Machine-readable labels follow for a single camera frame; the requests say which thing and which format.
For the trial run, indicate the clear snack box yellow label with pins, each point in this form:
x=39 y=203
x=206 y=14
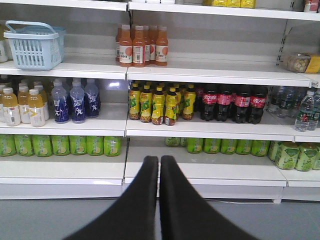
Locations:
x=308 y=63

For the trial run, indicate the front right orange juice bottle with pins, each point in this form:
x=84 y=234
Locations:
x=162 y=49

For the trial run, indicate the blue sports drink bottle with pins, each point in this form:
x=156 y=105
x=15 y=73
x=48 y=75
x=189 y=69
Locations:
x=60 y=103
x=77 y=96
x=91 y=99

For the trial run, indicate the front left coke bottle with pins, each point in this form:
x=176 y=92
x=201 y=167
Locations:
x=209 y=102

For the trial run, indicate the right dark coke bottle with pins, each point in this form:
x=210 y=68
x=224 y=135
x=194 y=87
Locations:
x=257 y=103

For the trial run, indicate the front middle orange juice bottle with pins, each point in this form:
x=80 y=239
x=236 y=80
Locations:
x=139 y=47

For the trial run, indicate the yellow iced tea bottle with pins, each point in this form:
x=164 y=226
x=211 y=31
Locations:
x=189 y=100
x=145 y=104
x=158 y=103
x=171 y=107
x=134 y=102

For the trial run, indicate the dark coke bottle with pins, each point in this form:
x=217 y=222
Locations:
x=242 y=102
x=224 y=100
x=257 y=103

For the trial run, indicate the left blue sports drink bottle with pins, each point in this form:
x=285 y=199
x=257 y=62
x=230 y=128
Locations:
x=60 y=103

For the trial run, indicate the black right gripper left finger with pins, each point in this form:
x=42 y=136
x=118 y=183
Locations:
x=132 y=215

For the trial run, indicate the light blue plastic basket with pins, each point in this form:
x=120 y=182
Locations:
x=35 y=46

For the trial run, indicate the yellow vitamin drink bottle front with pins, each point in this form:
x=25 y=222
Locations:
x=36 y=108

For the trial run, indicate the right blue sports drink bottle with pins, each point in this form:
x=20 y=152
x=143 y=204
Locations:
x=91 y=99

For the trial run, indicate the yellow iced tea bottle right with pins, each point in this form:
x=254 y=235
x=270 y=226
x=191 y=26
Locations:
x=189 y=100

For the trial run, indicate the yellow iced tea bottle left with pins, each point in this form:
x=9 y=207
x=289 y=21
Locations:
x=134 y=102

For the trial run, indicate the orange juice bottle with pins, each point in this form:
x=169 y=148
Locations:
x=139 y=47
x=125 y=47
x=162 y=49

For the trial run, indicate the middle blue sports drink bottle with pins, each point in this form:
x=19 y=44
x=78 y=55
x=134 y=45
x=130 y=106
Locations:
x=77 y=96

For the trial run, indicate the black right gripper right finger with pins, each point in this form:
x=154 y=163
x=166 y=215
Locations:
x=185 y=215

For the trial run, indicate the white metal store shelving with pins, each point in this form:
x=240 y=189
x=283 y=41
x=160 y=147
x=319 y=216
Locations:
x=207 y=44

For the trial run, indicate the front left orange juice bottle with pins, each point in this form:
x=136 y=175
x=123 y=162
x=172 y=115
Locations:
x=125 y=47

